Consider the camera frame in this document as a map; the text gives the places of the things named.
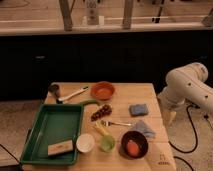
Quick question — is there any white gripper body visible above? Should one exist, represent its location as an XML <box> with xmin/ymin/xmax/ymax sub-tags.
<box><xmin>157</xmin><ymin>92</ymin><xmax>185</xmax><ymax>117</ymax></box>

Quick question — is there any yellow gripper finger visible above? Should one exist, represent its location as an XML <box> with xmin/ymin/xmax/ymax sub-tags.
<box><xmin>162</xmin><ymin>109</ymin><xmax>176</xmax><ymax>126</ymax></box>

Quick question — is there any blue sponge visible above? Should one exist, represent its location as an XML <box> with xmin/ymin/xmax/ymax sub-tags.
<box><xmin>129</xmin><ymin>104</ymin><xmax>149</xmax><ymax>116</ymax></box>

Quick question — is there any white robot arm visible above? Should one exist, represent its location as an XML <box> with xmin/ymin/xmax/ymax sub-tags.
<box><xmin>157</xmin><ymin>62</ymin><xmax>213</xmax><ymax>126</ymax></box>

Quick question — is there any dark bowl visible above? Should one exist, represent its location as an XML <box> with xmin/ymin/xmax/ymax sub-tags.
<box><xmin>121</xmin><ymin>131</ymin><xmax>148</xmax><ymax>159</ymax></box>

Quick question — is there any red bowl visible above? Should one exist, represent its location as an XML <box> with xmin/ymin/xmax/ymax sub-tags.
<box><xmin>90</xmin><ymin>81</ymin><xmax>115</xmax><ymax>100</ymax></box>

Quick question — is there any blue cloth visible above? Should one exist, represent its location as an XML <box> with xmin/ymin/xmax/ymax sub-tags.
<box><xmin>131</xmin><ymin>120</ymin><xmax>156</xmax><ymax>138</ymax></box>

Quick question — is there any orange ball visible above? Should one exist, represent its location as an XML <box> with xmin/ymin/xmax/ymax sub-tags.
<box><xmin>126</xmin><ymin>140</ymin><xmax>140</xmax><ymax>157</ymax></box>

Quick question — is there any purple grapes toy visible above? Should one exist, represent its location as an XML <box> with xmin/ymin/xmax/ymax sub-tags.
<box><xmin>91</xmin><ymin>104</ymin><xmax>112</xmax><ymax>121</ymax></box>

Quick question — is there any silver fork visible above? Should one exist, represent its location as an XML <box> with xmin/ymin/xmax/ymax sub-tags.
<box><xmin>101</xmin><ymin>120</ymin><xmax>132</xmax><ymax>126</ymax></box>

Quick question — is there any green cup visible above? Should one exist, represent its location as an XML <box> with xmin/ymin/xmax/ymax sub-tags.
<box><xmin>100</xmin><ymin>135</ymin><xmax>115</xmax><ymax>152</ymax></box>

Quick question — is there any yellow banana toy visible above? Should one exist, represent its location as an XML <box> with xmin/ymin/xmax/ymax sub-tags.
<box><xmin>94</xmin><ymin>121</ymin><xmax>109</xmax><ymax>136</ymax></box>

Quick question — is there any white cup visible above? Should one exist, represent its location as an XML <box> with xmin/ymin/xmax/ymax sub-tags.
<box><xmin>76</xmin><ymin>133</ymin><xmax>95</xmax><ymax>153</ymax></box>

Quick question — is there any wooden block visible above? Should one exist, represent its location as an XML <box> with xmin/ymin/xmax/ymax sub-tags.
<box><xmin>48</xmin><ymin>140</ymin><xmax>74</xmax><ymax>156</ymax></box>

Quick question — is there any green plastic tray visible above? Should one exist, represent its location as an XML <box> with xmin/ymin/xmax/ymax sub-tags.
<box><xmin>20</xmin><ymin>104</ymin><xmax>84</xmax><ymax>165</ymax></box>

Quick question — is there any black cable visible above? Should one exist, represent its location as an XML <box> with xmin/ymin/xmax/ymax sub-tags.
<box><xmin>168</xmin><ymin>104</ymin><xmax>199</xmax><ymax>154</ymax></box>

